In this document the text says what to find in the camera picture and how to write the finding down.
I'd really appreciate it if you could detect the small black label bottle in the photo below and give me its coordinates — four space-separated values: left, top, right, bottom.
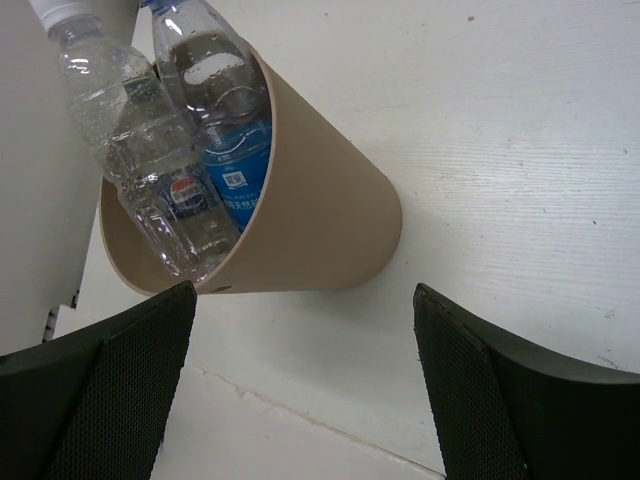
155 164 219 220

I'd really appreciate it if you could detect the blue label water bottle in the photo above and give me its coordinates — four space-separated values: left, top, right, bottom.
146 0 272 229

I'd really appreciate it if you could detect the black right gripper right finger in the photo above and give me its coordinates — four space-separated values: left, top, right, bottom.
413 284 639 479

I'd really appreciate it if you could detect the tan round waste bin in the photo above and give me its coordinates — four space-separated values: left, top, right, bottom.
97 37 404 297

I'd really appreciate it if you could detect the clear unlabelled plastic bottle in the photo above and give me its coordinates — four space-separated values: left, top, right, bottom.
31 1 239 281

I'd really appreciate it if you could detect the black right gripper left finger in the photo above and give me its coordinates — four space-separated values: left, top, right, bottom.
1 281 196 479

